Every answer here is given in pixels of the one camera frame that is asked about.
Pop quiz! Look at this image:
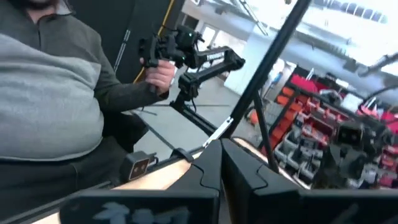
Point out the yellow cable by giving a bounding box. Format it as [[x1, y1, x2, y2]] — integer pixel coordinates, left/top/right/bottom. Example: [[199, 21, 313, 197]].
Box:
[[132, 0, 175, 85]]

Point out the white frame label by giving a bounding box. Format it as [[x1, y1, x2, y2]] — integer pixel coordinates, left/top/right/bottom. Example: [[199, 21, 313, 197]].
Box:
[[203, 116, 234, 148]]

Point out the person's hand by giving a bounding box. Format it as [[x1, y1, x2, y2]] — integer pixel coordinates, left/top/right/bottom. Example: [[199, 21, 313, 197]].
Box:
[[139, 58, 177, 96]]

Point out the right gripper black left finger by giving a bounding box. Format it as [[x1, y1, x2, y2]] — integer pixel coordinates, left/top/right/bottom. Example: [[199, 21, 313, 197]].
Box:
[[167, 139, 223, 200]]

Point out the black table clamp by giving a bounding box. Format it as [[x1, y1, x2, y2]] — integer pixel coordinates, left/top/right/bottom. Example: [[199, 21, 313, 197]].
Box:
[[170, 147, 196, 163]]

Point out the rack with red bins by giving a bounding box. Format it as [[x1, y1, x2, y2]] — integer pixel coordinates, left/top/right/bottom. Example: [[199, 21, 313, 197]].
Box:
[[260, 64, 398, 189]]

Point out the person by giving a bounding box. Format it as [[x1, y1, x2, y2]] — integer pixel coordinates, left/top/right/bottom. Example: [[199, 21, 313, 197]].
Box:
[[0, 0, 171, 222]]

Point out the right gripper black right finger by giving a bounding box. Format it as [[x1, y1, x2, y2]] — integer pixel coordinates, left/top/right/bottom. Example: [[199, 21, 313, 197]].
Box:
[[221, 139, 302, 224]]

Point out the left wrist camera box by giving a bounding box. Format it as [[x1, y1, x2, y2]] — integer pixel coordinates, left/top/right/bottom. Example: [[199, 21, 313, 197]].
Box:
[[336, 123, 364, 147]]

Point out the black panel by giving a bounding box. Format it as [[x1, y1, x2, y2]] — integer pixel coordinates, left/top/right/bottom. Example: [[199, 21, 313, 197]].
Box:
[[67, 0, 185, 85]]

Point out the black aluminium rig frame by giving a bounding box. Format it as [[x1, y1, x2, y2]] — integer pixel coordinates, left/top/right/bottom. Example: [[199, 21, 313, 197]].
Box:
[[0, 0, 313, 224]]

